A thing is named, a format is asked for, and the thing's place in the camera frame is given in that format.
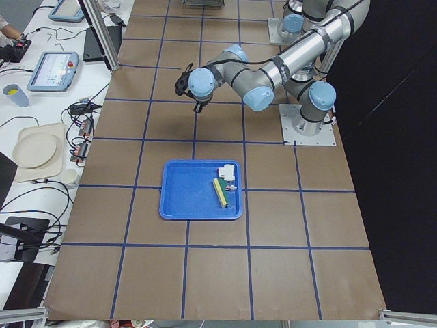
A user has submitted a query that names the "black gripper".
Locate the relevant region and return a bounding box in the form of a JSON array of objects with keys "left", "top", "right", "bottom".
[{"left": 174, "top": 66, "right": 203, "bottom": 113}]

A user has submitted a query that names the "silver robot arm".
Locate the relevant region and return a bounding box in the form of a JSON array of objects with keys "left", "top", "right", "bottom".
[
  {"left": 281, "top": 0, "right": 304, "bottom": 35},
  {"left": 175, "top": 1, "right": 370, "bottom": 137}
]

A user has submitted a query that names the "person's hand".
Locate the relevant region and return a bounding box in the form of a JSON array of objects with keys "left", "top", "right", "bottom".
[{"left": 0, "top": 16, "right": 23, "bottom": 40}]

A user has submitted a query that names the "green yellow sponge block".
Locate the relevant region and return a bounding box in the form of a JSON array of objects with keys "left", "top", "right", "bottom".
[{"left": 212, "top": 178, "right": 229, "bottom": 208}]

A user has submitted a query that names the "blue plastic tray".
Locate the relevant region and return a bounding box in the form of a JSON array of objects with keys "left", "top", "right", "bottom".
[{"left": 159, "top": 159, "right": 242, "bottom": 221}]

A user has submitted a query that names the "black laptop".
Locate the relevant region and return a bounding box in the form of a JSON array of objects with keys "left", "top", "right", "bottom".
[{"left": 83, "top": 25, "right": 123, "bottom": 63}]

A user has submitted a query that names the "near blue teach pendant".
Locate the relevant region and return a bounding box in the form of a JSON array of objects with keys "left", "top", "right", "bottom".
[{"left": 27, "top": 51, "right": 79, "bottom": 92}]

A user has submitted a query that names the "blue teach pendant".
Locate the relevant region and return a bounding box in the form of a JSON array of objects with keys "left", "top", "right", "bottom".
[
  {"left": 48, "top": 0, "right": 85, "bottom": 23},
  {"left": 27, "top": 51, "right": 79, "bottom": 92}
]

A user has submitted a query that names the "beige square tray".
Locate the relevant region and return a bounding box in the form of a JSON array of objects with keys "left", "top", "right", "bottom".
[{"left": 12, "top": 123, "right": 66, "bottom": 182}]

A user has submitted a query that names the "far blue teach pendant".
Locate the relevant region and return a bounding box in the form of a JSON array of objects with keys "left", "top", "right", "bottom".
[{"left": 48, "top": 0, "right": 85, "bottom": 23}]

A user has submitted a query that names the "beige round plate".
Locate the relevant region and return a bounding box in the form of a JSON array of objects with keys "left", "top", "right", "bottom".
[{"left": 12, "top": 133, "right": 57, "bottom": 168}]

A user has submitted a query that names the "blue cup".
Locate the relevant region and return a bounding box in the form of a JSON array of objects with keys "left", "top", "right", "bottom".
[{"left": 3, "top": 84, "right": 29, "bottom": 107}]

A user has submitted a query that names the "white electrical switch block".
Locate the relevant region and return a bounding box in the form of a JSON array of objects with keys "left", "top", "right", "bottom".
[{"left": 218, "top": 164, "right": 235, "bottom": 182}]

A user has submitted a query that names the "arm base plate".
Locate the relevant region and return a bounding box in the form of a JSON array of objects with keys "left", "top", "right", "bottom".
[
  {"left": 268, "top": 18, "right": 291, "bottom": 46},
  {"left": 279, "top": 104, "right": 337, "bottom": 146}
]

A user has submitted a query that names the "aluminium frame post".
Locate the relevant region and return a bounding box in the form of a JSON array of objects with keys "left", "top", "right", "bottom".
[{"left": 78, "top": 0, "right": 119, "bottom": 72}]

